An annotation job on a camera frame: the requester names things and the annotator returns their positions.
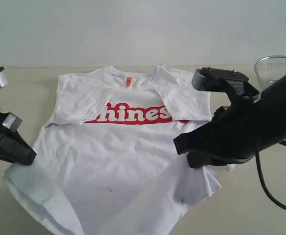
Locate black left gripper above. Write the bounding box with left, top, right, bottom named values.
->
left=0, top=112, right=37, bottom=165

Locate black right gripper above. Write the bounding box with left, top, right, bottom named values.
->
left=173, top=105, right=256, bottom=169

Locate white t-shirt red lettering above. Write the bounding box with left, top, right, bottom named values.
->
left=4, top=66, right=220, bottom=235

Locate metal wire mesh basket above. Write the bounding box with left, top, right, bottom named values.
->
left=254, top=55, right=286, bottom=90

